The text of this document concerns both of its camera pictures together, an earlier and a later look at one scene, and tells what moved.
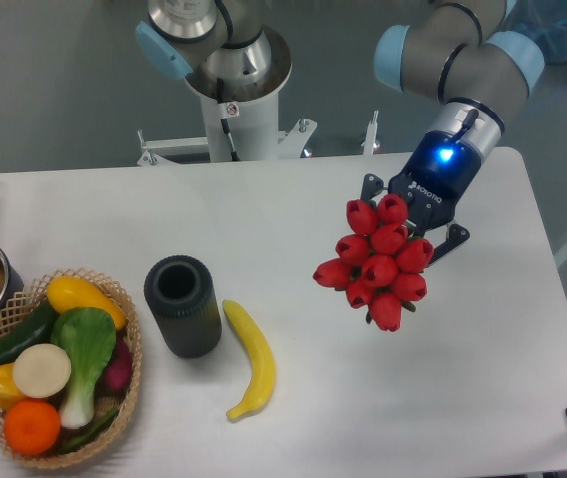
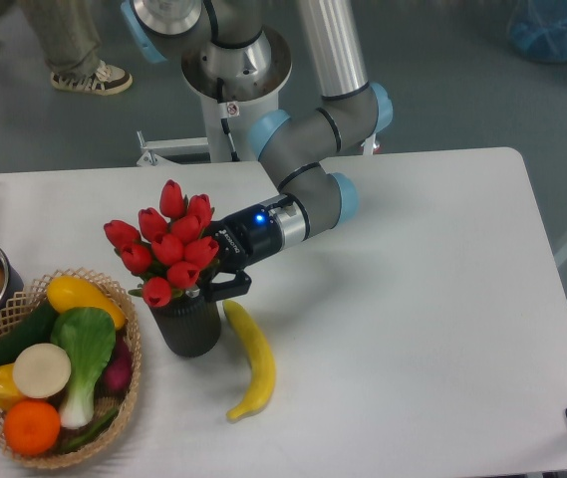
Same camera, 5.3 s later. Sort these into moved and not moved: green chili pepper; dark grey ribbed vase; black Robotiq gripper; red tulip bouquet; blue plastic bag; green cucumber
Moved: black Robotiq gripper; red tulip bouquet
Not moved: dark grey ribbed vase; green chili pepper; green cucumber; blue plastic bag
